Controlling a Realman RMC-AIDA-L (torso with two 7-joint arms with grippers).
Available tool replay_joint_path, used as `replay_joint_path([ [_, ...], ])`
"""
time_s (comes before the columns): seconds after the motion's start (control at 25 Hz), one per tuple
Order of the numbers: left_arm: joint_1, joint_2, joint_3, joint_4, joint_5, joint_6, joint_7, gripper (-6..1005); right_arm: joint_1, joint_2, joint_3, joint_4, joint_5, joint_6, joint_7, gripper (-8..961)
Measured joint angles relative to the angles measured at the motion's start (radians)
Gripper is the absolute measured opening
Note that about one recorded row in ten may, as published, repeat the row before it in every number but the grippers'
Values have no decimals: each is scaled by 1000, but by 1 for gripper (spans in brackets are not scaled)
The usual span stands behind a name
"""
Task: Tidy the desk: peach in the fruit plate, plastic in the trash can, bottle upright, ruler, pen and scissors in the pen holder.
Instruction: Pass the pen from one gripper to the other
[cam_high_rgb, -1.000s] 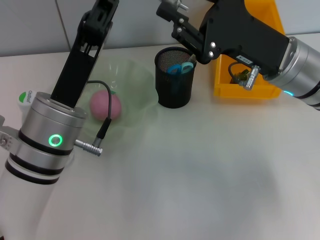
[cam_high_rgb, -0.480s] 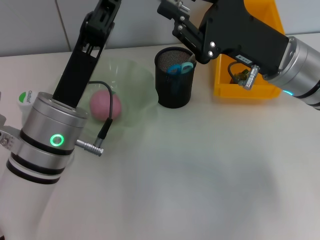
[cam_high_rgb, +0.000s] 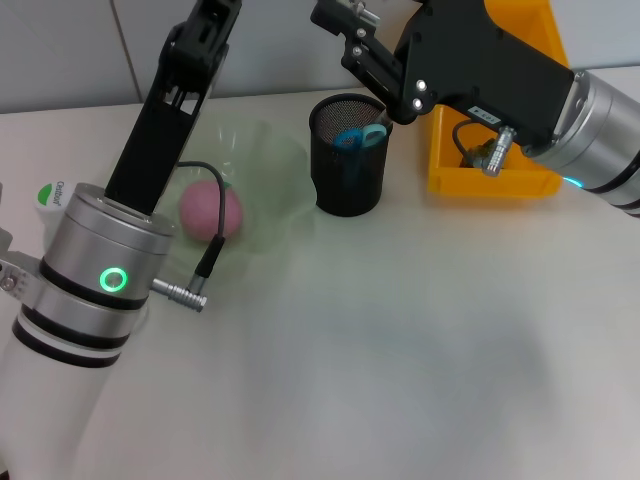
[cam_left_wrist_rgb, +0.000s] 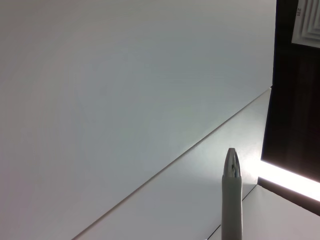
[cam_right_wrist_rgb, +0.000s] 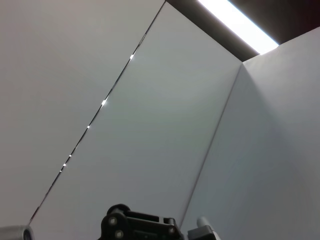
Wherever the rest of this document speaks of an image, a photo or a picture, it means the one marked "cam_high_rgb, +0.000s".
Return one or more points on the blue scissors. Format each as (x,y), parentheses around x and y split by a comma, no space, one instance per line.
(350,140)

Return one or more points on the clear water bottle green label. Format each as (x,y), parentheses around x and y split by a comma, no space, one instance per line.
(50,197)

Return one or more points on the green glass fruit plate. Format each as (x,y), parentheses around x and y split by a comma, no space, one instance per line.
(270,200)

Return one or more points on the black mesh pen holder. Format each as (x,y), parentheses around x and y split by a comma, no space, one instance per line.
(350,195)

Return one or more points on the green plastic wrapper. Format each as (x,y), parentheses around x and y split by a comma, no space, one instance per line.
(482,150)

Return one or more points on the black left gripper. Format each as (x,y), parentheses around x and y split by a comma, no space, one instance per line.
(155,150)

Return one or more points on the pink peach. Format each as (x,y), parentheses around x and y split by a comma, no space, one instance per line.
(200,212)

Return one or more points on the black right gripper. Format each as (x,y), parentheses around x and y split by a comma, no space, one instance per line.
(475,65)

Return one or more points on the yellow plastic bin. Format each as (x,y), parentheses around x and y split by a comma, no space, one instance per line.
(500,185)

